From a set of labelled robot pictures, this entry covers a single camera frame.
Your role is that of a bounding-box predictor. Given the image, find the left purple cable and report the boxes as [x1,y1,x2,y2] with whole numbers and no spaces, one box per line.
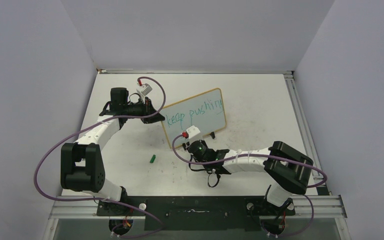
[33,76,167,239]

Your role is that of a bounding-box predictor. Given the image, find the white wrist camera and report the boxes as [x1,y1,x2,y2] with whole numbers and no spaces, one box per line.
[136,83,153,102]
[181,125,203,144]

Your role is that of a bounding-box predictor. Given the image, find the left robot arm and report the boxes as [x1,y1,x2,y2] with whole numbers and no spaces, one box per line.
[60,83,165,216]

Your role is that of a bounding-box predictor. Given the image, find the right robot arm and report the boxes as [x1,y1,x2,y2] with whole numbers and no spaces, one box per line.
[186,140,314,214]

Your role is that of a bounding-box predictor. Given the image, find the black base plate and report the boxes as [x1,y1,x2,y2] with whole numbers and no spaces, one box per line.
[109,196,292,231]

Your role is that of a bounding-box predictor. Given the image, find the back aluminium rail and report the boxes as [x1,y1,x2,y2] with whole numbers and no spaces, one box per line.
[97,69,294,75]

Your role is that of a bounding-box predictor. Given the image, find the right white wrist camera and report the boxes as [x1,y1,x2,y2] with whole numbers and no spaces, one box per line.
[181,125,203,144]

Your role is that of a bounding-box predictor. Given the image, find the green marker cap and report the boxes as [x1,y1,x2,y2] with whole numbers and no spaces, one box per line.
[149,154,156,164]

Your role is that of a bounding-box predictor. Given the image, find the yellow framed whiteboard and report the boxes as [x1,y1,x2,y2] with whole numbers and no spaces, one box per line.
[159,88,227,148]

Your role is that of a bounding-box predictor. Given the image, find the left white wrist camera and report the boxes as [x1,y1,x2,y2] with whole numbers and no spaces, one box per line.
[136,83,153,102]

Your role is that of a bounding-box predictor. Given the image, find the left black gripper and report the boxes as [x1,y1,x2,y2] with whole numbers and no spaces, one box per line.
[123,97,165,124]

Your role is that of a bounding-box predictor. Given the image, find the right aluminium rail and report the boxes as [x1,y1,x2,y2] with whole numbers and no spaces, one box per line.
[284,73,327,187]

